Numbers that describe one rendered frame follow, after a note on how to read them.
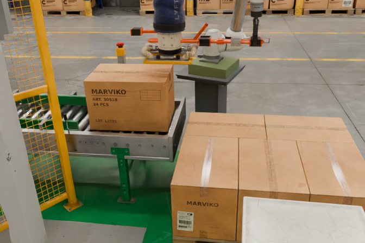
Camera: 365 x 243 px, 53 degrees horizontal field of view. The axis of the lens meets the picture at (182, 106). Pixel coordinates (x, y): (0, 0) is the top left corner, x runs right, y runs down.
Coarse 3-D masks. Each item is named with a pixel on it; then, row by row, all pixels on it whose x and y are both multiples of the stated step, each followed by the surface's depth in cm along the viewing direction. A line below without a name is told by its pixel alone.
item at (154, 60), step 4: (156, 56) 258; (176, 56) 257; (144, 60) 258; (148, 60) 258; (152, 60) 257; (156, 60) 257; (160, 60) 256; (164, 60) 256; (168, 60) 256; (172, 60) 255; (176, 60) 255; (180, 60) 255; (184, 60) 255; (188, 60) 256; (192, 60) 258; (176, 64) 255; (180, 64) 254; (184, 64) 254; (188, 64) 254
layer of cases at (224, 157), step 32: (192, 128) 281; (224, 128) 280; (256, 128) 279; (288, 128) 277; (320, 128) 276; (192, 160) 241; (224, 160) 240; (256, 160) 239; (288, 160) 238; (320, 160) 238; (352, 160) 237; (192, 192) 218; (224, 192) 215; (256, 192) 212; (288, 192) 209; (320, 192) 208; (352, 192) 208; (192, 224) 229; (224, 224) 225
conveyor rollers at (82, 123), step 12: (24, 108) 322; (36, 108) 324; (72, 108) 318; (84, 108) 318; (84, 120) 297; (120, 132) 277; (132, 132) 276; (144, 132) 276; (156, 132) 275; (168, 132) 275
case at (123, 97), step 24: (96, 72) 281; (120, 72) 280; (144, 72) 278; (168, 72) 277; (96, 96) 269; (120, 96) 267; (144, 96) 265; (168, 96) 273; (96, 120) 278; (120, 120) 276; (144, 120) 273; (168, 120) 276
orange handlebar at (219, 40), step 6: (144, 30) 288; (150, 30) 287; (156, 42) 262; (180, 42) 260; (186, 42) 259; (192, 42) 259; (216, 42) 256; (222, 42) 256; (228, 42) 255; (246, 42) 254
